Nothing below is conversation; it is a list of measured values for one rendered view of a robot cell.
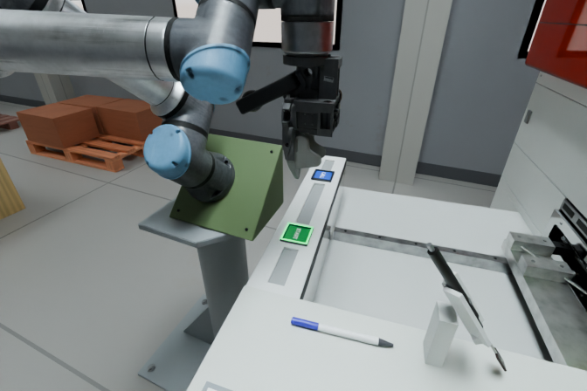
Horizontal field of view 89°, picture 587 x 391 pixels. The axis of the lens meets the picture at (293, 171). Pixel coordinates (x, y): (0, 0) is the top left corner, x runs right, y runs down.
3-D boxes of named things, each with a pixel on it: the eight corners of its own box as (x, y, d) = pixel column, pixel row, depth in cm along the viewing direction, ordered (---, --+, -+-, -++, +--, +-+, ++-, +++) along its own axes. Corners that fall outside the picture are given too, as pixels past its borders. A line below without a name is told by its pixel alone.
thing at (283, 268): (342, 195, 100) (346, 157, 94) (298, 353, 54) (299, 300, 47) (315, 191, 103) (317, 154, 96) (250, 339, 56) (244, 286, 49)
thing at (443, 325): (468, 351, 40) (500, 278, 33) (475, 381, 36) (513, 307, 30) (419, 338, 41) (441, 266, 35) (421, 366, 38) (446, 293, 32)
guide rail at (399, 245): (547, 275, 70) (552, 265, 68) (550, 282, 68) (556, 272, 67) (334, 235, 82) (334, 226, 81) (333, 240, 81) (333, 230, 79)
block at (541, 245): (544, 246, 70) (549, 236, 68) (550, 257, 67) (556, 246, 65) (505, 240, 72) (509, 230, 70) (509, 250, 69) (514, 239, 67)
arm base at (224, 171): (183, 197, 90) (161, 188, 81) (199, 152, 94) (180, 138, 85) (225, 207, 85) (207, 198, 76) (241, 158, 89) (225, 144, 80)
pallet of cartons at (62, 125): (176, 142, 357) (169, 103, 335) (111, 174, 286) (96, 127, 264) (101, 128, 401) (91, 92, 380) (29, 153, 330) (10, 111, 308)
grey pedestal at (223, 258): (137, 374, 127) (71, 218, 89) (203, 295, 163) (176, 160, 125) (240, 433, 109) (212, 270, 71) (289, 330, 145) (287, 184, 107)
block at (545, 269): (560, 271, 63) (566, 261, 61) (569, 284, 60) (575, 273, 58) (516, 264, 65) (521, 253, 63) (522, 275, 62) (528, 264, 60)
